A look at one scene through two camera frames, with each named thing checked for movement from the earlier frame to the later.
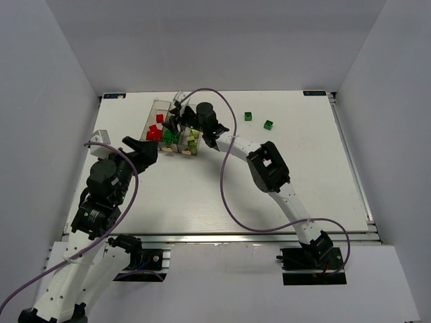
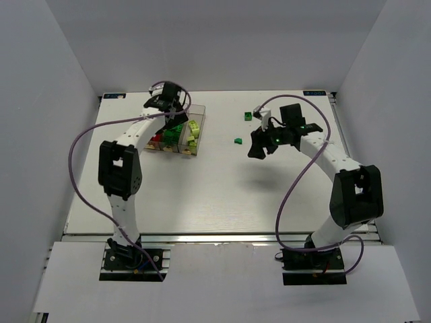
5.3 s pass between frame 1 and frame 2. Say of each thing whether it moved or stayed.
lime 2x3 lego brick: stayed
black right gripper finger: moved
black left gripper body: moved
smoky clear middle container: stayed
